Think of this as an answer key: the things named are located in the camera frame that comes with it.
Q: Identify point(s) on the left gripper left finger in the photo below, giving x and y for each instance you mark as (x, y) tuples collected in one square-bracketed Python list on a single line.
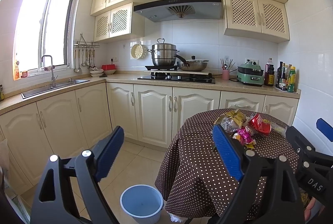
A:
[(54, 200)]

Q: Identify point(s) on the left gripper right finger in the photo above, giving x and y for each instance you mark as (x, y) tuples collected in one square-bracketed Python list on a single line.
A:
[(281, 200)]

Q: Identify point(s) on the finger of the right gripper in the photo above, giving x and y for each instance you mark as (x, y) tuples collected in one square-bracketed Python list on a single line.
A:
[(305, 150), (325, 128)]

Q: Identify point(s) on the red soda can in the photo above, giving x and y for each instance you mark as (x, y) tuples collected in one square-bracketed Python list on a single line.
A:
[(261, 126)]

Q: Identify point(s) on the pink foil wrapper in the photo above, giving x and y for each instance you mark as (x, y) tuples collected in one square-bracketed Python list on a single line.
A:
[(245, 136)]

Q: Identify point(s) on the gold snack bag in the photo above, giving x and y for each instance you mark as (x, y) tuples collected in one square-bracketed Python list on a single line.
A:
[(231, 121)]

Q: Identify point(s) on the blue plastic trash bin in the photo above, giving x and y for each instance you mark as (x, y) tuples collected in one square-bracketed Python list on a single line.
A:
[(143, 203)]

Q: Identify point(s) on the green bottle yellow label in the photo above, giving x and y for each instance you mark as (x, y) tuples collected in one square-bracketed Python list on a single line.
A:
[(291, 79)]

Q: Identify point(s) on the dark soy sauce bottle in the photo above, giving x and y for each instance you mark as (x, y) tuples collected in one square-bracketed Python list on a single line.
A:
[(269, 74)]

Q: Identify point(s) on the brown polka dot tablecloth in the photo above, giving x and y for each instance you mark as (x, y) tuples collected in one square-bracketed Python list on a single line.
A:
[(192, 178)]

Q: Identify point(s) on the lower cabinets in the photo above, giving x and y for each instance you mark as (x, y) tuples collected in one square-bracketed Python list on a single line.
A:
[(78, 113)]

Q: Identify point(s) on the green electric cooker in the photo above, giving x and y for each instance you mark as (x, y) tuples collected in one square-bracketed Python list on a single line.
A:
[(250, 73)]

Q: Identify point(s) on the pink utensil cup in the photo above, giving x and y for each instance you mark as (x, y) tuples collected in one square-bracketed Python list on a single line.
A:
[(225, 74)]

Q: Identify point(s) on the steel sink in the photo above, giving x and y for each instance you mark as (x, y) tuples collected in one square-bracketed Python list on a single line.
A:
[(48, 88)]

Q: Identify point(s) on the steel faucet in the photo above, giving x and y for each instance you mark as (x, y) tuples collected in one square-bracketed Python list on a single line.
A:
[(50, 68)]

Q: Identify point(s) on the black gas stove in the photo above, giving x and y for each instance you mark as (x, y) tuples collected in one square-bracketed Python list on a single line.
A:
[(173, 73)]

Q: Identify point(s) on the steel wok with lid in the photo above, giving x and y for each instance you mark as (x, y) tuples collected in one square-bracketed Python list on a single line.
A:
[(192, 65)]

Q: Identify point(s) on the hanging utensil rack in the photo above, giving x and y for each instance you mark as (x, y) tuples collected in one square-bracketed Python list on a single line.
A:
[(84, 55)]

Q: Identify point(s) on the window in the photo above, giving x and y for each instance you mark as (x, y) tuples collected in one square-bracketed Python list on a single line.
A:
[(42, 36)]

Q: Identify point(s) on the steel steamer pot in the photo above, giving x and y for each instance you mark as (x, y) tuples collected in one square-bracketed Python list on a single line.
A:
[(162, 53)]

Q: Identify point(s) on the cream round strainer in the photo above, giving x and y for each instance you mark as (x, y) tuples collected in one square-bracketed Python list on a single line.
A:
[(138, 51)]

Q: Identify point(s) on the range hood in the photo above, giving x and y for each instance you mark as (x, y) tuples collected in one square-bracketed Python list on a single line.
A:
[(166, 10)]

